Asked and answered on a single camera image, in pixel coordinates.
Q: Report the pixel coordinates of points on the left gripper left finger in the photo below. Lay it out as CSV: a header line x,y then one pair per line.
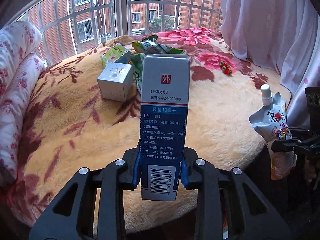
x,y
90,205

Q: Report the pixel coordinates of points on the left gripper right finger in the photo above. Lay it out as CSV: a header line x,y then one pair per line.
x,y
229,204

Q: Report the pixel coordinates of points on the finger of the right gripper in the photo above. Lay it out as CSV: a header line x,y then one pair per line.
x,y
295,145
299,131

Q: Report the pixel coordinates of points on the orange drink pouch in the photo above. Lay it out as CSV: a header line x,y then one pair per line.
x,y
270,122

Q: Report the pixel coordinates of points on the red green toy car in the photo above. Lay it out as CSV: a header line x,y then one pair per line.
x,y
225,68

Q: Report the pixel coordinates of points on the blue white medicine box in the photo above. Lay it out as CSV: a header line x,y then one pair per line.
x,y
163,121

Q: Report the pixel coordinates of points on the green medicine box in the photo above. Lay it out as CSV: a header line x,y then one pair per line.
x,y
116,54

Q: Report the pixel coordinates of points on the person's right hand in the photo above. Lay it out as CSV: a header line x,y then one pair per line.
x,y
309,172

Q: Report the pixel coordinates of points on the floral plush bed blanket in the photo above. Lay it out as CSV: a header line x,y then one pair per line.
x,y
68,124

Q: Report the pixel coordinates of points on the sheer white right curtain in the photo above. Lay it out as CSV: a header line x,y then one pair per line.
x,y
281,35

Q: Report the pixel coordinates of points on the silver grey square box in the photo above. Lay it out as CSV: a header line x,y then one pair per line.
x,y
115,81

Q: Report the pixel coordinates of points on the rolled floral white quilt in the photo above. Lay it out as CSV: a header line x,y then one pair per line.
x,y
20,70

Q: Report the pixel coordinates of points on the crumpled white green packaging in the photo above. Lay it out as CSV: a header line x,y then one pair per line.
x,y
137,63

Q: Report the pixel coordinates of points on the green snack bag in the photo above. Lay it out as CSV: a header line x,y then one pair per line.
x,y
149,45

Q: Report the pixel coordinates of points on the metal window frame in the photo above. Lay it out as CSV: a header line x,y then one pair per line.
x,y
69,27

